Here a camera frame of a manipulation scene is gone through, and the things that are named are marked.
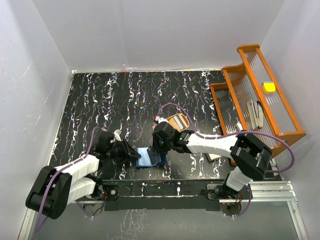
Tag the beige oval card tray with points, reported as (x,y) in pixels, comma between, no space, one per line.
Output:
(173,123)

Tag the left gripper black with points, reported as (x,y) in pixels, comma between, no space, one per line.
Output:
(128,151)

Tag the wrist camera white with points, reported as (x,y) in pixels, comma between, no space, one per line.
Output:
(158,120)
(117,135)

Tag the white item on lower shelf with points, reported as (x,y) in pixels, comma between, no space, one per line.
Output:
(239,127)

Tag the white small carton box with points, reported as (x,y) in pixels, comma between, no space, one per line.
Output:
(212,157)

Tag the yellow sticky note block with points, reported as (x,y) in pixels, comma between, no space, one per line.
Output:
(268,87)

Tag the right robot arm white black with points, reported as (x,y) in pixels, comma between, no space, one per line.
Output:
(251,155)

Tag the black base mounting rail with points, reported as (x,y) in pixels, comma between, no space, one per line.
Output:
(174,194)

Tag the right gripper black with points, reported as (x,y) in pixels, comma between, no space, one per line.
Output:
(156,146)

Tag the stack of credit cards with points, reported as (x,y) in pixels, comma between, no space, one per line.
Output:
(179,122)

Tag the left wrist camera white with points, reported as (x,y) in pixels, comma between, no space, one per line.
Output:
(117,135)

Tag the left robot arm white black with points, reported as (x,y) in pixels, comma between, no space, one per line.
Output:
(57,187)

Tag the blue leather card holder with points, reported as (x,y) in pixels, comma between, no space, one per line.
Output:
(149,158)

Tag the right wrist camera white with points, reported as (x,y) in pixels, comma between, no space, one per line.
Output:
(158,120)

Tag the orange wooden tiered shelf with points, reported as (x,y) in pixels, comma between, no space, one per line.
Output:
(244,82)

